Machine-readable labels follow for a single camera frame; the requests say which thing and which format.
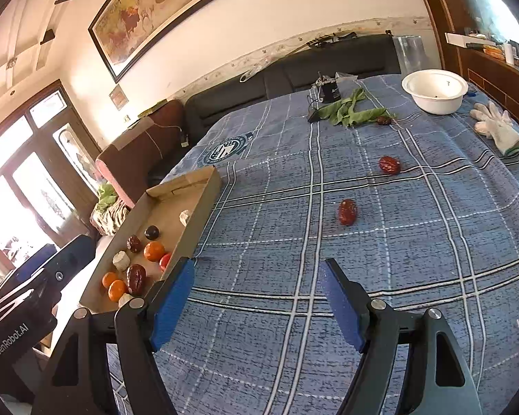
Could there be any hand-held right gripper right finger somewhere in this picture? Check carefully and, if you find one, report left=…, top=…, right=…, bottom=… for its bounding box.
left=319, top=258, right=484, bottom=415

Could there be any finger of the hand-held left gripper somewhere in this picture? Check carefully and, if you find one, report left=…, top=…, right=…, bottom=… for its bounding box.
left=0, top=244, right=57, bottom=290
left=47, top=234, right=97, bottom=279

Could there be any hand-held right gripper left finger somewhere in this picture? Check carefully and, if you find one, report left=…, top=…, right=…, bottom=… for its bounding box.
left=30, top=256, right=196, bottom=415

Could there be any large red date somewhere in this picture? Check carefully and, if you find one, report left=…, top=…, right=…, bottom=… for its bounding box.
left=126, top=264, right=147, bottom=295

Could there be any large orange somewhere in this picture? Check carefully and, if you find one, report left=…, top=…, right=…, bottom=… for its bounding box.
left=144, top=241, right=166, bottom=262

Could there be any cardboard box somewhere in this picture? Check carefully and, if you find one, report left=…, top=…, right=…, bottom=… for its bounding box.
left=79, top=165, right=222, bottom=314

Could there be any striped cloth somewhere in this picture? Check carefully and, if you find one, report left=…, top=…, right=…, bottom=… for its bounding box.
left=91, top=201, right=133, bottom=236

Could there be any blue plaid tablecloth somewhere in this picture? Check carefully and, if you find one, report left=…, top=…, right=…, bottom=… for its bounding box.
left=108, top=73, right=519, bottom=415

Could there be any glass balcony door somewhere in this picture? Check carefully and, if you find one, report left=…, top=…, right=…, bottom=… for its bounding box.
left=0, top=80, right=100, bottom=277

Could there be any brown sofa seat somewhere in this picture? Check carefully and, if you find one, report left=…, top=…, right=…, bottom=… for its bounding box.
left=96, top=99, right=186, bottom=208

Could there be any bunch of green leaves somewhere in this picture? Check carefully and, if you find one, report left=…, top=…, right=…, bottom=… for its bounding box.
left=318, top=87, right=396, bottom=128

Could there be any black power adapter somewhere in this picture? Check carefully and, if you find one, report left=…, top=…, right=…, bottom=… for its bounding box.
left=318, top=78, right=342, bottom=104

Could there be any black leather sofa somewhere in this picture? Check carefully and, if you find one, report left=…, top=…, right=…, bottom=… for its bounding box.
left=147, top=34, right=402, bottom=182

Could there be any white bowl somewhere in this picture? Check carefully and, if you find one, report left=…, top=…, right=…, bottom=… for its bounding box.
left=401, top=69, right=468, bottom=115

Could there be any white glove with green cuff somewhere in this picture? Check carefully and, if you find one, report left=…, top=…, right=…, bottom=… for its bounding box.
left=470, top=100, right=519, bottom=158

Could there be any clear plastic container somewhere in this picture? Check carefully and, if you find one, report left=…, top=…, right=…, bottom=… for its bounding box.
left=393, top=35, right=425, bottom=74

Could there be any dark long tool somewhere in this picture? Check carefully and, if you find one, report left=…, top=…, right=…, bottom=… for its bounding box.
left=294, top=30, right=359, bottom=50

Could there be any wooden cabinet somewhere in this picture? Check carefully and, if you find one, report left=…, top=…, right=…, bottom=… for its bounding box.
left=409, top=0, right=519, bottom=139

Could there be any white flat box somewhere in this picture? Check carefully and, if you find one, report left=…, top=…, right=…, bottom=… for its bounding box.
left=445, top=32, right=481, bottom=48

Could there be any black cable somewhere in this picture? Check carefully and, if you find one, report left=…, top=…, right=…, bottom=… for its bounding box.
left=307, top=89, right=325, bottom=122

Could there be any framed wall painting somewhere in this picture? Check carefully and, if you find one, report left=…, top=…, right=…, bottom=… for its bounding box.
left=88, top=0, right=250, bottom=84

